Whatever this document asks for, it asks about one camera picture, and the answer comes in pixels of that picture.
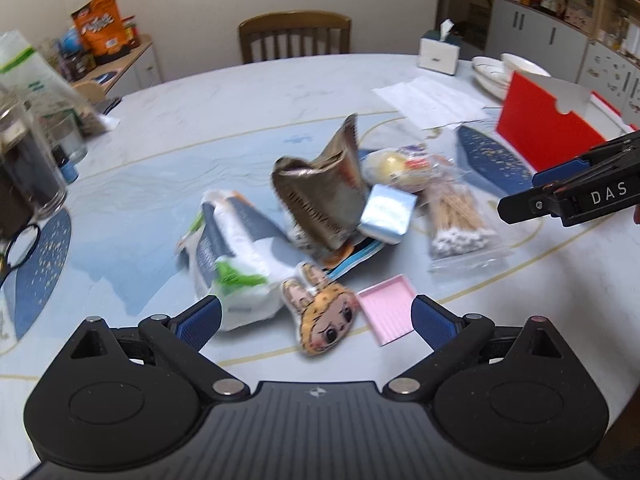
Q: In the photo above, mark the wooden shelf cabinet white doors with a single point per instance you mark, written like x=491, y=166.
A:
x=535, y=30

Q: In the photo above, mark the wooden chair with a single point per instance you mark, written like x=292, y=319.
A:
x=295, y=22

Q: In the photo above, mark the yellow pastry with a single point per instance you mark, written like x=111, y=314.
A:
x=390, y=165

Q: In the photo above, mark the cotton swabs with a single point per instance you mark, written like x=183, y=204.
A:
x=457, y=220

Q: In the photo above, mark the blue white sachet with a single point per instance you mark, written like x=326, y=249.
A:
x=357, y=255

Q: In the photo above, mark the white paper sheet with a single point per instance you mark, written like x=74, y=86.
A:
x=430, y=100

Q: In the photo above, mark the cartoon bunny doll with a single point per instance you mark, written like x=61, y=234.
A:
x=325, y=320

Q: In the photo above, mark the red lidded jar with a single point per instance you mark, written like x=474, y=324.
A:
x=131, y=32

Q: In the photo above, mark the clear glass cup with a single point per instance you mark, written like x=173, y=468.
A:
x=67, y=132

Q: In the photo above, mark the white bowl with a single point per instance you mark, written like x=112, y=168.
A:
x=522, y=64

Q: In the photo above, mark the orange snack bag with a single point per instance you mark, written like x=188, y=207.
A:
x=102, y=25

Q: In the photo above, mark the glass jar with dark contents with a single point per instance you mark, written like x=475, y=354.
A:
x=25, y=180

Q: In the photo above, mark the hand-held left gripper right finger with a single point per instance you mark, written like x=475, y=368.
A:
x=431, y=322

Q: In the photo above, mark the white plastic bag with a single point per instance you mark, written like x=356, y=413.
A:
x=235, y=250

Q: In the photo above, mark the white tissue box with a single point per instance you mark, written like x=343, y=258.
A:
x=437, y=55

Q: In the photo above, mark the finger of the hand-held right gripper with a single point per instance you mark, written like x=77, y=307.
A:
x=520, y=207
x=555, y=174

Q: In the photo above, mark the brown foil snack bag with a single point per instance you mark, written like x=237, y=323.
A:
x=320, y=195

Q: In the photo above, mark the light blue small box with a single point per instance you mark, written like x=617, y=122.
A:
x=387, y=212

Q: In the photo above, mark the wooden side cabinet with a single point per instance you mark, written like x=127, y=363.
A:
x=135, y=67

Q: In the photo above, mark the red cardboard box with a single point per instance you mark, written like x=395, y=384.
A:
x=540, y=125

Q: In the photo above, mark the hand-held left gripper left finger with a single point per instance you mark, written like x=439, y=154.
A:
x=202, y=317

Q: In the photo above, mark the clear plastic bag with label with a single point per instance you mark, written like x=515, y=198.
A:
x=25, y=70

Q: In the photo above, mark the pink square tray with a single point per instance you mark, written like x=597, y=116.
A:
x=387, y=310

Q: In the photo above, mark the marble patterned desktop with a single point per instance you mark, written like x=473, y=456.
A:
x=225, y=110

